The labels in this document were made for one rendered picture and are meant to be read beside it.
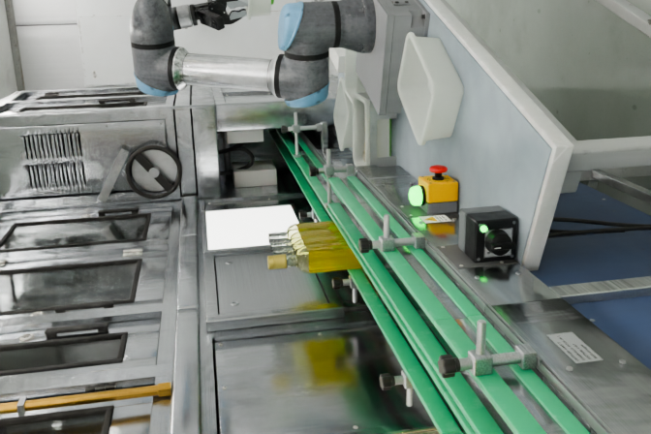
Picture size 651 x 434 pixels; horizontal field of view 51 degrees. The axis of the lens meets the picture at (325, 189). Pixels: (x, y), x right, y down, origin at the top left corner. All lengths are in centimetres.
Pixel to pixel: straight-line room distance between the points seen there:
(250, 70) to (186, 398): 85
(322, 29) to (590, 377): 109
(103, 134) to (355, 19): 132
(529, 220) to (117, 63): 452
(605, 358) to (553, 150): 34
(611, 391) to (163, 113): 210
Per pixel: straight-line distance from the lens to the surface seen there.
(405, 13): 166
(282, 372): 153
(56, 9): 597
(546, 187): 118
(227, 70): 183
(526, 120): 122
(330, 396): 144
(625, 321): 115
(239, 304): 176
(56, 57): 599
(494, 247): 122
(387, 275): 142
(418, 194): 150
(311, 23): 172
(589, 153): 123
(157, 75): 189
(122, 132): 273
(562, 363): 96
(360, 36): 174
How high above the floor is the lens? 129
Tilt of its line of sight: 10 degrees down
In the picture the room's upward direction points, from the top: 94 degrees counter-clockwise
